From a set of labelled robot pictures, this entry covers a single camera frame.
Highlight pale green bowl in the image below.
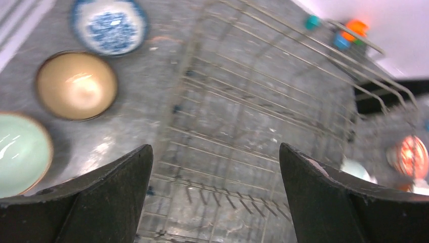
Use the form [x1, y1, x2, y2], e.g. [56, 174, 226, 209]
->
[1, 112, 54, 198]

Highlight green toy block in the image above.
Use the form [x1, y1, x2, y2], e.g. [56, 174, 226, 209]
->
[354, 39, 364, 46]

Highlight white blue rimmed bowl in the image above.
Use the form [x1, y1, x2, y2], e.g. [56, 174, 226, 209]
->
[69, 1, 150, 57]

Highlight dark brown banded bowl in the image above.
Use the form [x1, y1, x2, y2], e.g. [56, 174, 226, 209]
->
[34, 51, 118, 120]

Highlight small teal block on rack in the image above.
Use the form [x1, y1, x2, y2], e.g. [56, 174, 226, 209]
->
[305, 15, 321, 30]

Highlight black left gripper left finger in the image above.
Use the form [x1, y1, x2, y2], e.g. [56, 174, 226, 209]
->
[1, 145, 153, 242]

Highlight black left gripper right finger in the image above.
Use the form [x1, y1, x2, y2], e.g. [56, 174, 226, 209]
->
[279, 143, 428, 242]

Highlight grey wire dish rack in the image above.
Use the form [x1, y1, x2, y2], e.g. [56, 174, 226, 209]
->
[137, 1, 428, 242]

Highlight light green ribbed bowl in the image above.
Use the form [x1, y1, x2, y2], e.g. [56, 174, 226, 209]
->
[340, 158, 378, 184]

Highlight white bowl orange pattern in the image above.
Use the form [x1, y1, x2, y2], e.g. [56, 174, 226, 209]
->
[386, 136, 428, 179]

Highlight orange curved toy block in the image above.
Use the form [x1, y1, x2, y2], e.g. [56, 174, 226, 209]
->
[340, 19, 369, 42]

